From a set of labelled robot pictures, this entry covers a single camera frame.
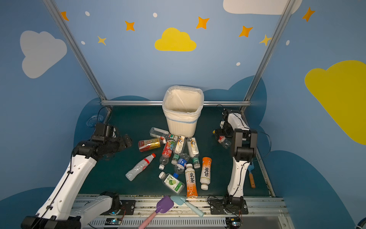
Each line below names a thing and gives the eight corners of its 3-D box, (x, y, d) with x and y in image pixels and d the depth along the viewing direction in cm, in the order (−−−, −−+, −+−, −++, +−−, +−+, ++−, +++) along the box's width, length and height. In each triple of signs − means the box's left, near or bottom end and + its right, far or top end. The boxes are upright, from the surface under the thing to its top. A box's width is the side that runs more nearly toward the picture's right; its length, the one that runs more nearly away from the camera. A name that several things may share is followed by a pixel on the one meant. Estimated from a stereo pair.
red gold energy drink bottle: (139, 152, 94) (138, 149, 91) (139, 143, 98) (138, 140, 95) (161, 148, 96) (160, 145, 93) (160, 140, 101) (159, 137, 97)
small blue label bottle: (171, 176, 85) (171, 174, 83) (182, 153, 95) (182, 151, 92) (180, 180, 84) (180, 178, 81) (190, 156, 93) (190, 154, 91)
